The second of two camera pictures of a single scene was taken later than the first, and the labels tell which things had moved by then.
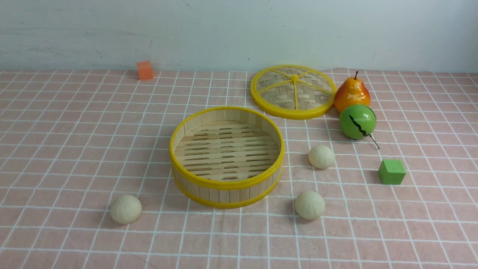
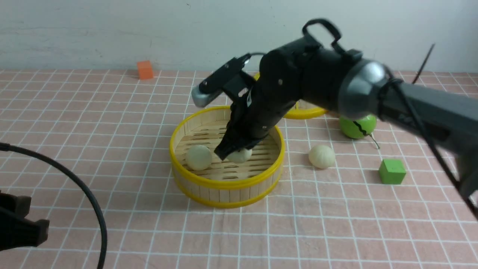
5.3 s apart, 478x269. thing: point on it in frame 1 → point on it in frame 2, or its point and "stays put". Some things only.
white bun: (125, 209) → (198, 157)
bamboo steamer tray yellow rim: (227, 156) stays put
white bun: (322, 157) stays put
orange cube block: (145, 70) stays put
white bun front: (309, 205) → (241, 156)
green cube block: (391, 172) stays put
